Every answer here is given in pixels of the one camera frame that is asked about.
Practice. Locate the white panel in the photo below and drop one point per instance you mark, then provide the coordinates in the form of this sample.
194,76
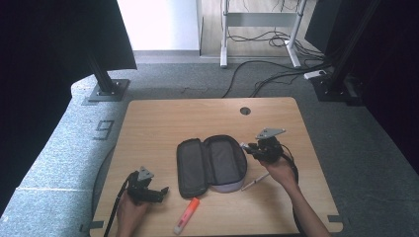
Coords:
158,23

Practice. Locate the black curtain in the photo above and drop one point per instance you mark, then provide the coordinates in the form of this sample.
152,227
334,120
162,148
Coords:
395,65
39,65

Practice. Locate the white desk frame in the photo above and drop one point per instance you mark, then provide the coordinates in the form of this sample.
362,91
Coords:
260,19

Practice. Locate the dark grey pencil case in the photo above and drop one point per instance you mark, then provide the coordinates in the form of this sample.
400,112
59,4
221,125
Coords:
212,166

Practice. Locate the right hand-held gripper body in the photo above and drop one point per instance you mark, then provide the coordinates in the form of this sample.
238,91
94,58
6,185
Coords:
270,149

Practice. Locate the person's left hand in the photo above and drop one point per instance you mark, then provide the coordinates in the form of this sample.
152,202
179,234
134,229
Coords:
130,215

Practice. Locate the grey tape piece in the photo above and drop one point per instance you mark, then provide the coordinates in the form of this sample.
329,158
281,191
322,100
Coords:
94,225

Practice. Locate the white power strip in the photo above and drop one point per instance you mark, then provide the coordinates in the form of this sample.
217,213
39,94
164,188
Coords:
315,74

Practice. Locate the black metal stand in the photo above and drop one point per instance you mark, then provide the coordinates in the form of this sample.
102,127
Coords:
339,79
105,84

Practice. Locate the person's right hand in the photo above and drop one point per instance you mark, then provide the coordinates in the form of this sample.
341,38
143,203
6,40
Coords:
280,173

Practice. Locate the silver pen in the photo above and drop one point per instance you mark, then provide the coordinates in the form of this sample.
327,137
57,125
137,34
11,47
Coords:
256,181

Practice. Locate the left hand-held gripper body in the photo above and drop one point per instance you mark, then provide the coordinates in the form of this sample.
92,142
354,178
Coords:
140,191

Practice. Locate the orange highlighter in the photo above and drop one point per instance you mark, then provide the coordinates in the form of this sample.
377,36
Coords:
186,215

